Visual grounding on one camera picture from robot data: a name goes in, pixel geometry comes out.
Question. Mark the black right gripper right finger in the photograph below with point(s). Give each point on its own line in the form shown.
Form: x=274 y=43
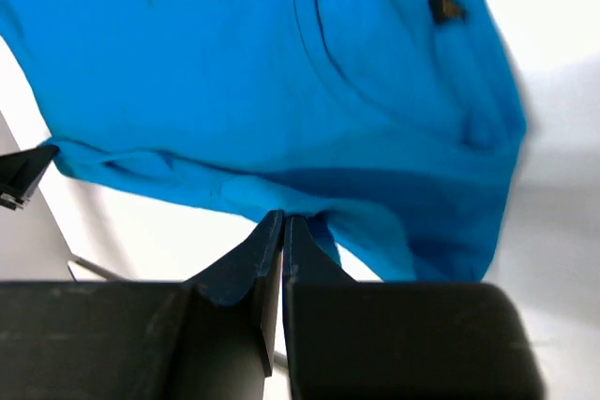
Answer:
x=304 y=262

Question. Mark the blue t-shirt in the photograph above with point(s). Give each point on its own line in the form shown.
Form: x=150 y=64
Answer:
x=394 y=124

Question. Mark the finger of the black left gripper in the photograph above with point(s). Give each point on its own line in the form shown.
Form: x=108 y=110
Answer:
x=21 y=172

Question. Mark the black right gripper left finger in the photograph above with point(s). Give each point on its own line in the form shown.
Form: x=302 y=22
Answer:
x=250 y=274

